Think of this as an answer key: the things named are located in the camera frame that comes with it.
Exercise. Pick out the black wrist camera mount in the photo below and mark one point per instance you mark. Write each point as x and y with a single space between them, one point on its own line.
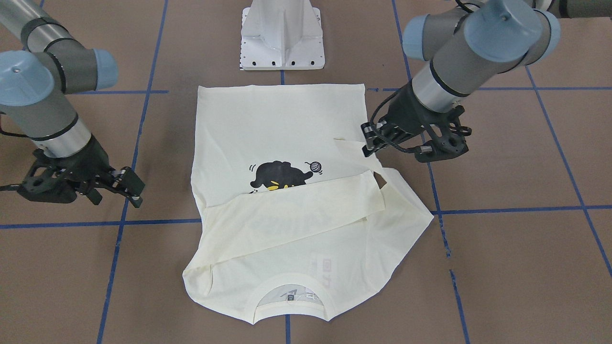
45 183
446 133

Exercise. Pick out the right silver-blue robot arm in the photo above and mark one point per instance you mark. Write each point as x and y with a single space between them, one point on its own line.
34 84

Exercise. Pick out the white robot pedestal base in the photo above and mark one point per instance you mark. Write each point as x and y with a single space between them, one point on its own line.
281 35

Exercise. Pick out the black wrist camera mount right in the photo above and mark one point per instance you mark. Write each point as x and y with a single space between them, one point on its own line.
45 183

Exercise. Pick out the cream long-sleeve cat shirt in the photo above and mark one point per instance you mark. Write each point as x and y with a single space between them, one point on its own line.
295 220

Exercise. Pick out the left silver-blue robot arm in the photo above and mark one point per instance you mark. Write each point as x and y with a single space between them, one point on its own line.
463 48

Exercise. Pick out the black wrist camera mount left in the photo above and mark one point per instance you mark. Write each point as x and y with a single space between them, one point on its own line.
446 133

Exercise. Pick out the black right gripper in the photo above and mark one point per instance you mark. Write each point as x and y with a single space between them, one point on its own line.
92 155

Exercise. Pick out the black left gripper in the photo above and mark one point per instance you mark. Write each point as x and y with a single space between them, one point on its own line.
408 110

